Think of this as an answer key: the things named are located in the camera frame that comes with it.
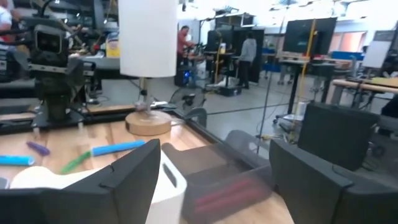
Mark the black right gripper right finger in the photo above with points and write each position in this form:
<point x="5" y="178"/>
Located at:
<point x="326" y="202"/>

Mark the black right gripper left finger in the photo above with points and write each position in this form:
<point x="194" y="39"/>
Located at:
<point x="93" y="205"/>

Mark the green marker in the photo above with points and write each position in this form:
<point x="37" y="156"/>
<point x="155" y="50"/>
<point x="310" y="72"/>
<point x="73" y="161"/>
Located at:
<point x="76" y="162"/>

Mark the blue marker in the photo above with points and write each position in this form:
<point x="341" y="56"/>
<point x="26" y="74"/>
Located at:
<point x="118" y="147"/>
<point x="17" y="160"/>

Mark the purple marker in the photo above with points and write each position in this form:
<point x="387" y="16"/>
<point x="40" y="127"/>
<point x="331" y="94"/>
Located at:
<point x="38" y="148"/>

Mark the red marker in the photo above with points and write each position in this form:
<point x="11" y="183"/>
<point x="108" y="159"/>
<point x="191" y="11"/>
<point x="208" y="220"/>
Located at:
<point x="230" y="202"/>
<point x="227" y="191"/>

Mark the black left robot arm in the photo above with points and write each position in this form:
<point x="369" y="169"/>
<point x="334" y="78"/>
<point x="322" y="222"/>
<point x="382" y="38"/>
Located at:
<point x="57" y="102"/>

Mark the yellow box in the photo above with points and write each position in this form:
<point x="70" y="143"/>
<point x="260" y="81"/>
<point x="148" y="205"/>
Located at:
<point x="112" y="46"/>

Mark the black box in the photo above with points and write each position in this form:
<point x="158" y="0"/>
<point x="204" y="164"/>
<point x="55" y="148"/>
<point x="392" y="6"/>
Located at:
<point x="335" y="137"/>

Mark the person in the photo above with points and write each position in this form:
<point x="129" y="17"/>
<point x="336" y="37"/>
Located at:
<point x="247" y="51"/>
<point x="4" y="20"/>
<point x="183" y="42"/>

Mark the white plastic bin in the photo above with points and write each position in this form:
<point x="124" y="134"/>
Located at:
<point x="168" y="202"/>

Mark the white shade table lamp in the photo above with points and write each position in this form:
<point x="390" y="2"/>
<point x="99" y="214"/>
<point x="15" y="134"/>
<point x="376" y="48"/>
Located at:
<point x="147" y="37"/>

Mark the black plastic bin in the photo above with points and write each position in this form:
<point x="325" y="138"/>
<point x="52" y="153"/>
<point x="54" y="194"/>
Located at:
<point x="199" y="161"/>

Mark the wooden table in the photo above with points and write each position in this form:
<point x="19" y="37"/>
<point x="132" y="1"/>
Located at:
<point x="367" y="86"/>

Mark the black floor fan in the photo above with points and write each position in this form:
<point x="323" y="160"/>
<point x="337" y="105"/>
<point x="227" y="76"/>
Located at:
<point x="188" y="99"/>

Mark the white board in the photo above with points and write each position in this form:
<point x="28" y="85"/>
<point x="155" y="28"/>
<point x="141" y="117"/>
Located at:
<point x="376" y="54"/>

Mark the black monitor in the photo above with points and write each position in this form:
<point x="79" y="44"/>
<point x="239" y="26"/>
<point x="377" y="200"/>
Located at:
<point x="308" y="37"/>

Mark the black cabinet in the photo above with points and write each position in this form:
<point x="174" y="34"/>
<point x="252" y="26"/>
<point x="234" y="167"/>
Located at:
<point x="228" y="40"/>

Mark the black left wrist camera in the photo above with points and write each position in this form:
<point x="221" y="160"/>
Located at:
<point x="49" y="40"/>

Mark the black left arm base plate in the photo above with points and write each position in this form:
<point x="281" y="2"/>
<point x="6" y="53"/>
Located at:
<point x="77" y="120"/>

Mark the black aluminium table frame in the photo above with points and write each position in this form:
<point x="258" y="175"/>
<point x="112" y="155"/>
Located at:
<point x="105" y="117"/>

